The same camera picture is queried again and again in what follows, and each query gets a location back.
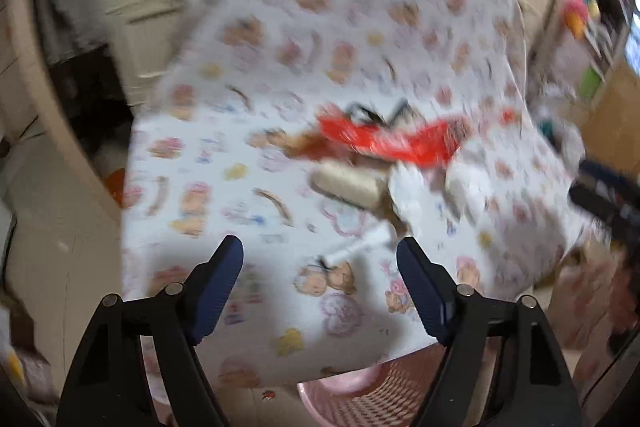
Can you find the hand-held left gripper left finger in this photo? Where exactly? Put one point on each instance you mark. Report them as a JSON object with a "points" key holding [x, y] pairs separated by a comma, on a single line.
{"points": [[220, 287]]}

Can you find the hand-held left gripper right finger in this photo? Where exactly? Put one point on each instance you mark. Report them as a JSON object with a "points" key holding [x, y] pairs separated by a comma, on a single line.
{"points": [[422, 292]]}

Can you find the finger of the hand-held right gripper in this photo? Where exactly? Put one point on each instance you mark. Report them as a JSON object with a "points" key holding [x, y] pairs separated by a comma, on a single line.
{"points": [[610, 172], [600, 207]]}

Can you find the white plastic tube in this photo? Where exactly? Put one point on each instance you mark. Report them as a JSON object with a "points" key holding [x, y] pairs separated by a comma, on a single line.
{"points": [[360, 247]]}

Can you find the white tissue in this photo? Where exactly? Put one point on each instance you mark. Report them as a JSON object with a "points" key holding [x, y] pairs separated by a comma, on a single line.
{"points": [[407, 192]]}

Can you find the white paper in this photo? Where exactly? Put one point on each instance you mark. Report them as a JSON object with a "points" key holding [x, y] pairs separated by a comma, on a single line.
{"points": [[467, 184]]}

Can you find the pink plastic basket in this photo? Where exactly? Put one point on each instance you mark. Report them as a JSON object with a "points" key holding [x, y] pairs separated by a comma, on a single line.
{"points": [[370, 397]]}

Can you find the beige foam piece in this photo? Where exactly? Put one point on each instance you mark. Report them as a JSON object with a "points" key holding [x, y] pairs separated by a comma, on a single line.
{"points": [[345, 184]]}

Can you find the red plastic wrapper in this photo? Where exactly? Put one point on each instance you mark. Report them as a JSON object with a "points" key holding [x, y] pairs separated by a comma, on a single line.
{"points": [[400, 142]]}

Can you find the brown wrapper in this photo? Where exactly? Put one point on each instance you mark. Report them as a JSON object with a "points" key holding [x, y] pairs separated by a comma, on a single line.
{"points": [[310, 144]]}

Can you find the black thin clip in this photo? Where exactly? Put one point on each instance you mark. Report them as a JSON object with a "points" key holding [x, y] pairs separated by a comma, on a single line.
{"points": [[375, 112]]}

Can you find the cardboard box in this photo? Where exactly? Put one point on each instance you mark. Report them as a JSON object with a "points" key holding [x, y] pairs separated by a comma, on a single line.
{"points": [[615, 107]]}

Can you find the orange plastic bag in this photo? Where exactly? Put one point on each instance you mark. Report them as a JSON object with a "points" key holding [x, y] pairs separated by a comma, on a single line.
{"points": [[116, 187]]}

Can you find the pink yellow plush toy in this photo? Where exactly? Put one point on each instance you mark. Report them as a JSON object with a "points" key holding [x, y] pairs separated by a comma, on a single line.
{"points": [[575, 17]]}

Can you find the bear print blanket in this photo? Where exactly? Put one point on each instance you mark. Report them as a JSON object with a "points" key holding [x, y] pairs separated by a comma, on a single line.
{"points": [[250, 57]]}

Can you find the beige curved frame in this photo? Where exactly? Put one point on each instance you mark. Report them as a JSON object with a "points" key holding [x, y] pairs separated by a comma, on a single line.
{"points": [[45, 82]]}

